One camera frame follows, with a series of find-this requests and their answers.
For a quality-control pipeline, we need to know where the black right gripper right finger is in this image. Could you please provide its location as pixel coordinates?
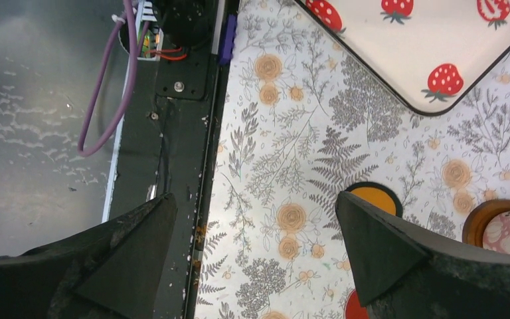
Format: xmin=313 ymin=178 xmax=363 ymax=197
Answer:
xmin=335 ymin=192 xmax=510 ymax=318

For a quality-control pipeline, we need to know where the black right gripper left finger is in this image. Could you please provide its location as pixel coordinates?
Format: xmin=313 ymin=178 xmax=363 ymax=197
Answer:
xmin=0 ymin=193 xmax=178 ymax=318

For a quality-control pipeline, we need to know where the red round coaster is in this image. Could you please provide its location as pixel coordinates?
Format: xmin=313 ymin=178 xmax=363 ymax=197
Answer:
xmin=344 ymin=290 xmax=369 ymax=319

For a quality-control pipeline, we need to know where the brown wooden coaster top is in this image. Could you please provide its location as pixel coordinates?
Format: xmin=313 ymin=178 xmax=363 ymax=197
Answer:
xmin=462 ymin=199 xmax=510 ymax=248

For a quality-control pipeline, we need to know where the white mushroom pattern tray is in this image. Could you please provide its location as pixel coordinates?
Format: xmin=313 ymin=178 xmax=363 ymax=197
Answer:
xmin=299 ymin=0 xmax=510 ymax=115

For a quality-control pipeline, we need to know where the yellow black-rimmed coaster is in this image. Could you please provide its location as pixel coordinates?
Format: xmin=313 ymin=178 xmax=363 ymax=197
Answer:
xmin=345 ymin=181 xmax=403 ymax=218

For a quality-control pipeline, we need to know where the floral tablecloth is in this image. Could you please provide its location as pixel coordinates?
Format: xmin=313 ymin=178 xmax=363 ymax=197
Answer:
xmin=193 ymin=1 xmax=510 ymax=318

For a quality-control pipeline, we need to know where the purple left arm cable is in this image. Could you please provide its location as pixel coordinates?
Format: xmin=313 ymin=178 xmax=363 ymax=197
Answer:
xmin=77 ymin=0 xmax=150 ymax=158

